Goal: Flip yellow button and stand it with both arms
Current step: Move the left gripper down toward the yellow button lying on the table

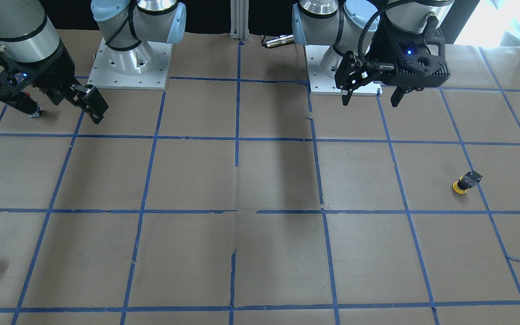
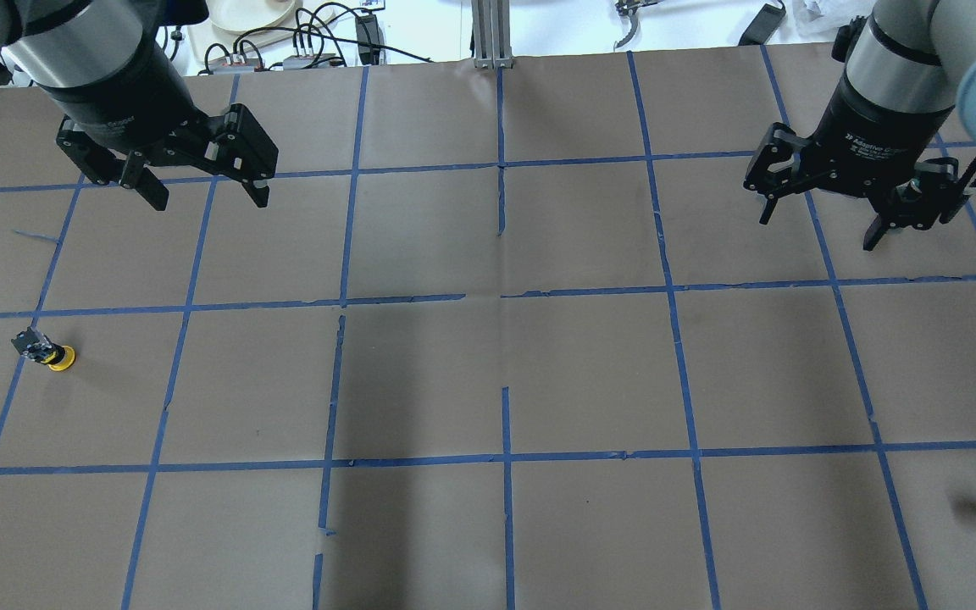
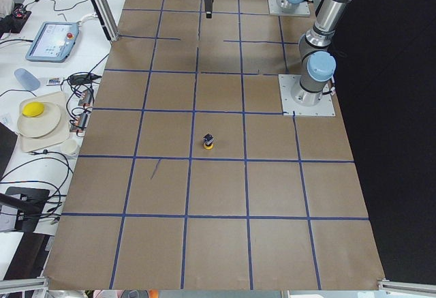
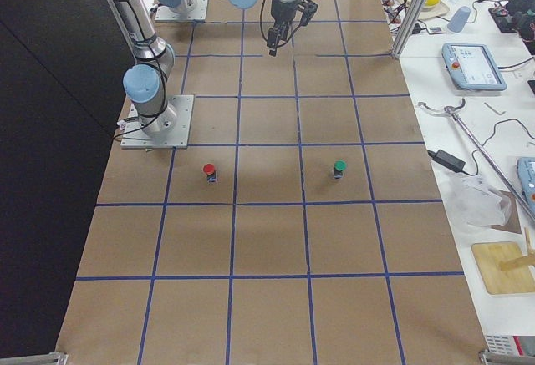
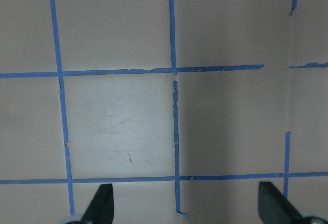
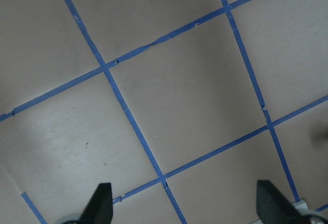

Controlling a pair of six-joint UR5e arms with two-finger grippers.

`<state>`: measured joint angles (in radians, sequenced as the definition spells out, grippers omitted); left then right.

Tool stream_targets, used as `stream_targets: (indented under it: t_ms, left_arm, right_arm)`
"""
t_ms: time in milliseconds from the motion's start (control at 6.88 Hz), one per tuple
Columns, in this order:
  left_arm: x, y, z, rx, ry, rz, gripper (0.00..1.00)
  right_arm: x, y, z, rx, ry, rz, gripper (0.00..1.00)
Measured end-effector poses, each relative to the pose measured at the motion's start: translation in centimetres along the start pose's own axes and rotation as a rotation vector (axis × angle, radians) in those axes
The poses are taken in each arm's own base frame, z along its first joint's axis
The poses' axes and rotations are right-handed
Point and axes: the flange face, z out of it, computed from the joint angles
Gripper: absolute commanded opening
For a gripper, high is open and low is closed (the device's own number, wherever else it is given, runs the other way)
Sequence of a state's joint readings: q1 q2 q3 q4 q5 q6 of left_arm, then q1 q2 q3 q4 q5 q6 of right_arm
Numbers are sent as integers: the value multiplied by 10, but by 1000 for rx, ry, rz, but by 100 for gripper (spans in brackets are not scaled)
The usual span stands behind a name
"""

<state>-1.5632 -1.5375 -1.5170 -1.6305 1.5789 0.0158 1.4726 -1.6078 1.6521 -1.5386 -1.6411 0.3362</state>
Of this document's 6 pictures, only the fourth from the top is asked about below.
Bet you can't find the clear plastic bag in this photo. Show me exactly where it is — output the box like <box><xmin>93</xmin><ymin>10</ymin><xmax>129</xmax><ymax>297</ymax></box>
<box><xmin>447</xmin><ymin>175</ymin><xmax>512</xmax><ymax>226</ymax></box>

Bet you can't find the blue teach pendant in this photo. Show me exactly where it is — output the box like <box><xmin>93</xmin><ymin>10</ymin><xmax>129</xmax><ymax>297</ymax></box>
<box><xmin>441</xmin><ymin>43</ymin><xmax>507</xmax><ymax>92</ymax></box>

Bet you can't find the red push button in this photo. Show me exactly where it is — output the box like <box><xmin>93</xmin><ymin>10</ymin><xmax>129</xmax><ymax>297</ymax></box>
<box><xmin>202</xmin><ymin>163</ymin><xmax>218</xmax><ymax>183</ymax></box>

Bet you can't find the wooden cutting board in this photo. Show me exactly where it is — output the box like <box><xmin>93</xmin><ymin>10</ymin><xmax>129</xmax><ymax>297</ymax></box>
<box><xmin>471</xmin><ymin>242</ymin><xmax>534</xmax><ymax>295</ymax></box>

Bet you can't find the aluminium frame post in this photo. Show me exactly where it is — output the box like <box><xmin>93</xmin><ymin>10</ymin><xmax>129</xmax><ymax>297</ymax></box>
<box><xmin>391</xmin><ymin>0</ymin><xmax>426</xmax><ymax>59</ymax></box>

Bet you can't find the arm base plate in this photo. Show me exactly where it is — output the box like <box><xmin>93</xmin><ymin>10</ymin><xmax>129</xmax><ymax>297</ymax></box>
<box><xmin>155</xmin><ymin>0</ymin><xmax>208</xmax><ymax>23</ymax></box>
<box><xmin>120</xmin><ymin>95</ymin><xmax>195</xmax><ymax>150</ymax></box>

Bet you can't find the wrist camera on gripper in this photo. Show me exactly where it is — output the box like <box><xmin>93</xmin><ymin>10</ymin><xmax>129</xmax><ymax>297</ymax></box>
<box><xmin>298</xmin><ymin>0</ymin><xmax>318</xmax><ymax>27</ymax></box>

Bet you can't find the black power adapter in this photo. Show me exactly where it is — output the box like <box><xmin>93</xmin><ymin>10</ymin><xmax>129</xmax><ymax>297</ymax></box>
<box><xmin>432</xmin><ymin>150</ymin><xmax>466</xmax><ymax>173</ymax></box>

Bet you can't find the metal rod tool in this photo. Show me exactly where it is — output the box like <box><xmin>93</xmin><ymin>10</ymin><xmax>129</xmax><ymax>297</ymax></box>
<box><xmin>417</xmin><ymin>98</ymin><xmax>534</xmax><ymax>222</ymax></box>

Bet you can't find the light blue cup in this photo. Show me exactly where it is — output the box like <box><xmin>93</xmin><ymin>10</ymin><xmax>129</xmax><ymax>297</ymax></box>
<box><xmin>446</xmin><ymin>6</ymin><xmax>471</xmax><ymax>33</ymax></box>

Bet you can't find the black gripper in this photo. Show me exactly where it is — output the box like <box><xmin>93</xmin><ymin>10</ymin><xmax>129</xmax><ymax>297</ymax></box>
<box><xmin>267</xmin><ymin>0</ymin><xmax>298</xmax><ymax>57</ymax></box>

